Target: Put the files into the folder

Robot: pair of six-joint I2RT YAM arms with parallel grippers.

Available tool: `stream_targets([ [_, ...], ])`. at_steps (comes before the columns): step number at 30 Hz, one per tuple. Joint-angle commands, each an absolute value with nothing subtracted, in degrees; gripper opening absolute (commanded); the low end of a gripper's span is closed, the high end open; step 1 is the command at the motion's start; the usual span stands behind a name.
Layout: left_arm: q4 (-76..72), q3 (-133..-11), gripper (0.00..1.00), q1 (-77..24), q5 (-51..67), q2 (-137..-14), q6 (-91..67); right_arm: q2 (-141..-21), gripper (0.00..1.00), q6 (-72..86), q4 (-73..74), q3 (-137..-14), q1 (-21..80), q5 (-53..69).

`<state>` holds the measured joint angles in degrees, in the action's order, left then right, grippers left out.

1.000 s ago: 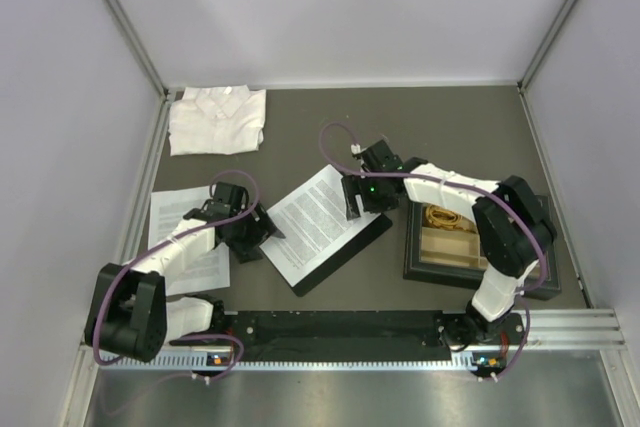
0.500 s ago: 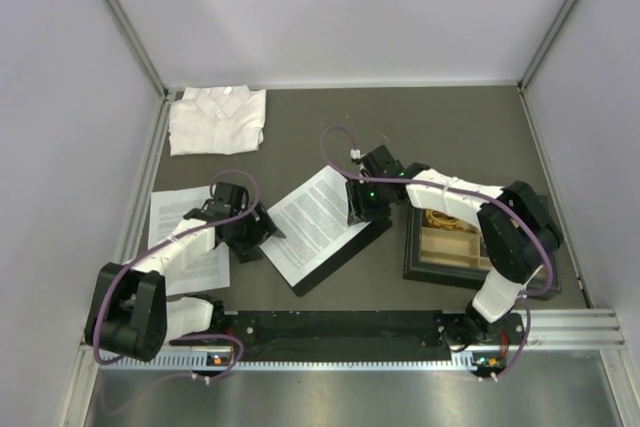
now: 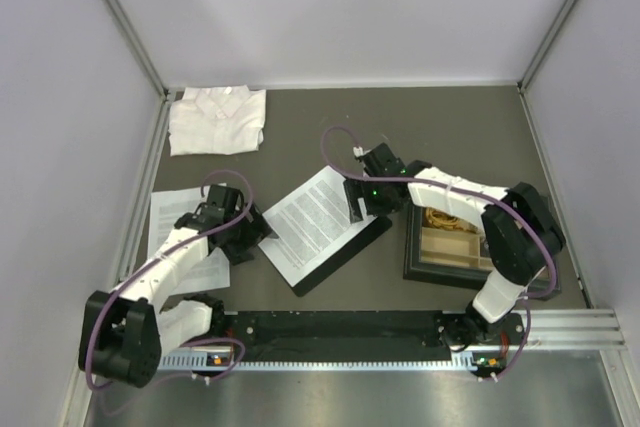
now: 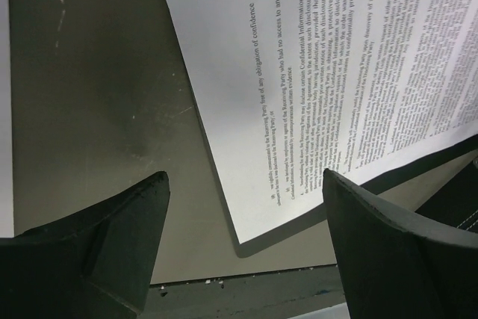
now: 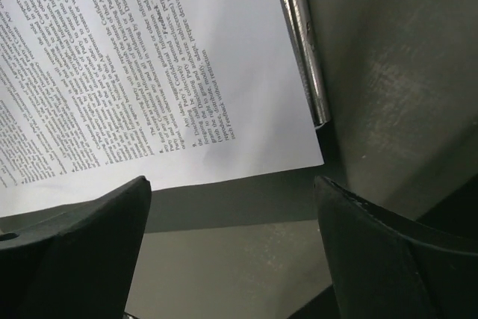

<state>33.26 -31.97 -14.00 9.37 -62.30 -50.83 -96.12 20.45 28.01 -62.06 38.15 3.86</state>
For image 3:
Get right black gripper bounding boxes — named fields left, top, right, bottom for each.
left=345, top=174, right=405, bottom=223

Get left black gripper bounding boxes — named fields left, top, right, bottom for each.
left=220, top=199, right=277, bottom=264

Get black clipboard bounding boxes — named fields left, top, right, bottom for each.
left=292, top=217, right=393, bottom=297

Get printed paper sheet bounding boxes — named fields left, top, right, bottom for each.
left=259, top=167, right=376, bottom=289
left=146, top=186, right=232, bottom=291

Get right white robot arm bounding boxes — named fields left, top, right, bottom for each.
left=344, top=152, right=566, bottom=343

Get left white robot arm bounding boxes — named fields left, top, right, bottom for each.
left=78, top=185, right=276, bottom=388

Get yellow rubber bands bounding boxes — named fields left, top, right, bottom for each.
left=424, top=207, right=477, bottom=234

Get dark framed compartment box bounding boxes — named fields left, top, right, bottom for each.
left=403, top=185, right=566, bottom=300

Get folded white shirt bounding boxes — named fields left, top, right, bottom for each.
left=168, top=85, right=267, bottom=157

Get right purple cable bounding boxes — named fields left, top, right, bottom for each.
left=320, top=125, right=559, bottom=381

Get purple cable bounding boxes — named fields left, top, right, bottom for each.
left=320, top=125, right=559, bottom=381
left=84, top=170, right=256, bottom=391

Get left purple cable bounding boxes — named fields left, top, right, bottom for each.
left=84, top=170, right=256, bottom=391

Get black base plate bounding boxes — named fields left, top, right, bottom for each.
left=211, top=310, right=524, bottom=348

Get slotted cable duct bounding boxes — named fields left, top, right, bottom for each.
left=159, top=352, right=476, bottom=372

